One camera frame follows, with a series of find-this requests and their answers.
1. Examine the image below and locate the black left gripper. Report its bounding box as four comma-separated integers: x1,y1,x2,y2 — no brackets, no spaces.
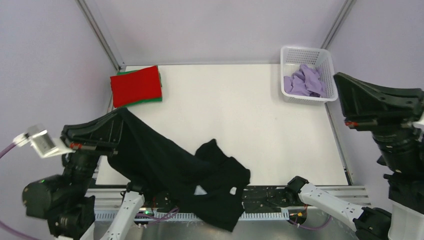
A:
62,102,128,193

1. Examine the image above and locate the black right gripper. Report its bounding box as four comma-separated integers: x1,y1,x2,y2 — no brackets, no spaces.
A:
324,67,417,167

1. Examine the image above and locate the black t shirt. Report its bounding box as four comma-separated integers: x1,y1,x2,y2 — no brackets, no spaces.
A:
107,108,251,232

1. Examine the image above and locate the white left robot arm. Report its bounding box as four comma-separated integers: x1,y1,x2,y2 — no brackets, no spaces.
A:
22,112,124,240

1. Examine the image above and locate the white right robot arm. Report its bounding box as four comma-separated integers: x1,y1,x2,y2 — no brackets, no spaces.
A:
285,72,424,240

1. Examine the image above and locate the purple crumpled t shirt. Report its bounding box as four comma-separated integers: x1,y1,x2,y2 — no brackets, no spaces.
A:
283,64,327,98

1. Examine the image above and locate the white plastic basket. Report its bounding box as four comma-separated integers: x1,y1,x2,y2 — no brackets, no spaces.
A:
280,46,339,105

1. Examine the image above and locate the red folded t shirt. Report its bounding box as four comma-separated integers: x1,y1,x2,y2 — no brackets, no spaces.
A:
110,65,163,109

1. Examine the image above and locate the green folded t shirt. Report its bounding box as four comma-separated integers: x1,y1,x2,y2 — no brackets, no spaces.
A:
116,67,164,108

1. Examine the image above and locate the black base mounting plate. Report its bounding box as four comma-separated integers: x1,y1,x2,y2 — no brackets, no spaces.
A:
140,186,309,217

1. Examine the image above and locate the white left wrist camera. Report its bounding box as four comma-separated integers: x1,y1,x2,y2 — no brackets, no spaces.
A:
12,124,75,159

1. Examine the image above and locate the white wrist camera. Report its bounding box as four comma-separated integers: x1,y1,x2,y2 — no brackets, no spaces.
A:
12,124,75,159
412,113,424,131

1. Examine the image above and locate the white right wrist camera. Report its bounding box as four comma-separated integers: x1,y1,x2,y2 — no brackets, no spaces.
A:
412,113,424,131

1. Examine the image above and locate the white slotted cable duct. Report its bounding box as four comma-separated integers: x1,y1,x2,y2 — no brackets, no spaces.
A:
82,211,291,222

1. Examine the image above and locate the right aluminium corner post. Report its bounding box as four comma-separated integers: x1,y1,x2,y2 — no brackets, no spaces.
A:
320,0,357,50

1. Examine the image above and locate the aluminium corner post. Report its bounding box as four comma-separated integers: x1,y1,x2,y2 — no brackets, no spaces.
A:
320,0,357,50
75,0,126,72

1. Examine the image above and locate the left aluminium corner post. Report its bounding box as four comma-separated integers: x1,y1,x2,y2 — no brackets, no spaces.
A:
75,0,126,72

